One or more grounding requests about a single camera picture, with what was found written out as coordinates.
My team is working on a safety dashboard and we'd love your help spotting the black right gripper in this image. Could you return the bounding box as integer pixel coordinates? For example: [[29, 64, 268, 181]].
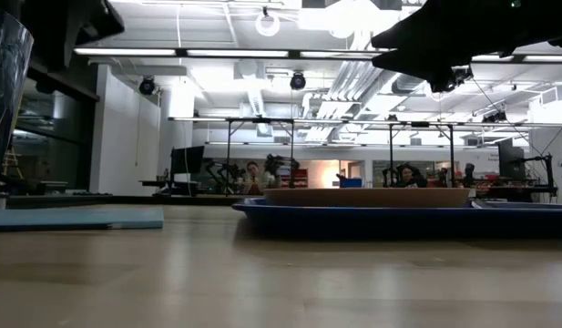
[[371, 0, 562, 94]]

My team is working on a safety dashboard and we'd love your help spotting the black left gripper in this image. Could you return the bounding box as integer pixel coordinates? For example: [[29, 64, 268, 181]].
[[19, 0, 126, 72]]

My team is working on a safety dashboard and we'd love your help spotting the brown round plate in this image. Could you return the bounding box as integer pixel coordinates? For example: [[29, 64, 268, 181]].
[[261, 187, 472, 210]]

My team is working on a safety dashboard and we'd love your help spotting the blue plastic tray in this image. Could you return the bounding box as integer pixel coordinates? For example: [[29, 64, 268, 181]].
[[231, 197, 562, 241]]

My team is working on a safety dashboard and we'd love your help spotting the long ceiling light strip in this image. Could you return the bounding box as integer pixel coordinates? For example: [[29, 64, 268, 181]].
[[186, 48, 290, 58], [73, 47, 178, 57]]

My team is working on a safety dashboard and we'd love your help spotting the person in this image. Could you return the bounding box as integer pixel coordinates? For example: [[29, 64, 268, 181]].
[[395, 163, 428, 190], [242, 160, 265, 196]]

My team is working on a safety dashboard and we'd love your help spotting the black computer monitor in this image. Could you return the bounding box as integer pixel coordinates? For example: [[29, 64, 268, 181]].
[[169, 145, 206, 176]]

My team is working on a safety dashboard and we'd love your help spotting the red shelf rack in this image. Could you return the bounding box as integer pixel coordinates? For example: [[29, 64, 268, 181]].
[[280, 168, 310, 190]]

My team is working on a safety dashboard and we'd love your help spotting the dark desk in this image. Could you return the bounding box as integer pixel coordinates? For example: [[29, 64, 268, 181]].
[[138, 179, 200, 198]]

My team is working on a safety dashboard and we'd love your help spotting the light blue flat mat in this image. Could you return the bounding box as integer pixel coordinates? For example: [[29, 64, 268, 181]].
[[0, 206, 165, 233]]

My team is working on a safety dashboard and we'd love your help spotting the black metal table frame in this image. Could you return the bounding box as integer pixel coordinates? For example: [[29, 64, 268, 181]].
[[387, 120, 456, 189], [224, 117, 296, 198]]

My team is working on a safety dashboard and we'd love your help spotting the black ceiling camera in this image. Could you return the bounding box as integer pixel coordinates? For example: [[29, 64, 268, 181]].
[[289, 71, 308, 91], [138, 76, 157, 97]]

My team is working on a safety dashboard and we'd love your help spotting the white ring ceiling light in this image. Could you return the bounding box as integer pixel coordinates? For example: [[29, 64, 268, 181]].
[[254, 10, 281, 38]]

